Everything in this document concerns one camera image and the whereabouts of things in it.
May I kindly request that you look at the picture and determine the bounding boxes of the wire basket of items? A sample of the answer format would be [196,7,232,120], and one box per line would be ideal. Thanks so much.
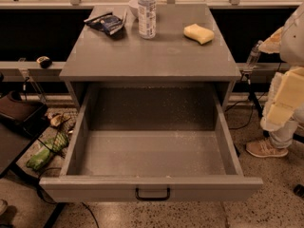
[44,108,78,158]

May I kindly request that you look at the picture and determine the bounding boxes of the yellow sponge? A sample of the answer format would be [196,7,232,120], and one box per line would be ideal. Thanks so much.
[183,24,215,45]

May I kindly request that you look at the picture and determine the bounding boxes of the person's leg in jeans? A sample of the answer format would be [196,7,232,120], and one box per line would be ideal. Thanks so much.
[269,118,304,148]

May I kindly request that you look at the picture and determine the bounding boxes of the grey drawer cabinet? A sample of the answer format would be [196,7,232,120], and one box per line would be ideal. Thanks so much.
[60,4,240,105]

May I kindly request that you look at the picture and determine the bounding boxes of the beige sneaker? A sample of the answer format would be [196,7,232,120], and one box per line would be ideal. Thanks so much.
[246,138,288,158]

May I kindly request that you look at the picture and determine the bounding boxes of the green snack bag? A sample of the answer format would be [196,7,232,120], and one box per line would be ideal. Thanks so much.
[26,132,69,171]

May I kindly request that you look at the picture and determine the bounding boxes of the clear plastic water bottle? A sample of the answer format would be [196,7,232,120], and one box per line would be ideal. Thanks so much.
[138,0,156,39]

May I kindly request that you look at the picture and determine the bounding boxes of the black top drawer handle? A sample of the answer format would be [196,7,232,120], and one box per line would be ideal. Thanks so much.
[135,188,171,201]

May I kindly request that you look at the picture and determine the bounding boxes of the brown black chair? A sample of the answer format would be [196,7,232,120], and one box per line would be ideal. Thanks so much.
[0,91,48,178]

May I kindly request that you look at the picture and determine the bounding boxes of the black yellow tape measure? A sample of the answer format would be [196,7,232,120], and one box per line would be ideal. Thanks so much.
[36,56,52,69]

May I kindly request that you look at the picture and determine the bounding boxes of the black tripod stand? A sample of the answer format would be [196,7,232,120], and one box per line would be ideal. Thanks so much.
[240,71,270,138]

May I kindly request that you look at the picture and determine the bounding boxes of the small bottle on ledge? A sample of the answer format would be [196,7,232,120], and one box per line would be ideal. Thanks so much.
[244,40,262,70]

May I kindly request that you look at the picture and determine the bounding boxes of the blue snack bag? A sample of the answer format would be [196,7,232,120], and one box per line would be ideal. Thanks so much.
[85,11,127,36]

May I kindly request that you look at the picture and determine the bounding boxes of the grey top drawer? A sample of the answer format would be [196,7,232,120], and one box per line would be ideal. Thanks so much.
[40,84,262,202]

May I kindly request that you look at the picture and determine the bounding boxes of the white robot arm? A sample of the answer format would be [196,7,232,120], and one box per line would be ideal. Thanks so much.
[258,4,304,132]

